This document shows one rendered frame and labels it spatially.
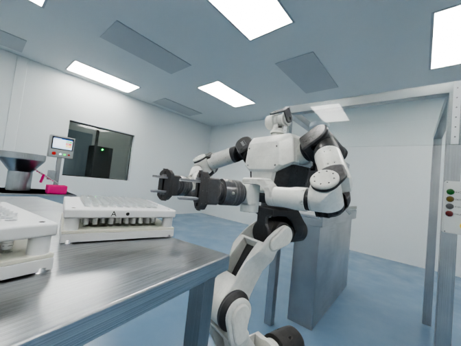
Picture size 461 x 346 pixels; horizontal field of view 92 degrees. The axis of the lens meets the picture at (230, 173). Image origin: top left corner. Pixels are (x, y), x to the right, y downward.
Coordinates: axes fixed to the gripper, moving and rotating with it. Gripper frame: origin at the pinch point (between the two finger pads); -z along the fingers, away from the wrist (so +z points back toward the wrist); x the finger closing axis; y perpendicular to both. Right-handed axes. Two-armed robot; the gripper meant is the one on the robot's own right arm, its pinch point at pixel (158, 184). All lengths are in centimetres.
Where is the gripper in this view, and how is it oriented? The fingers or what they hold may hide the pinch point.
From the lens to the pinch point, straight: 88.6
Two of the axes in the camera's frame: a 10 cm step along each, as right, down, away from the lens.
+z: 3.6, 1.0, 9.3
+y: -9.3, -0.7, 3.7
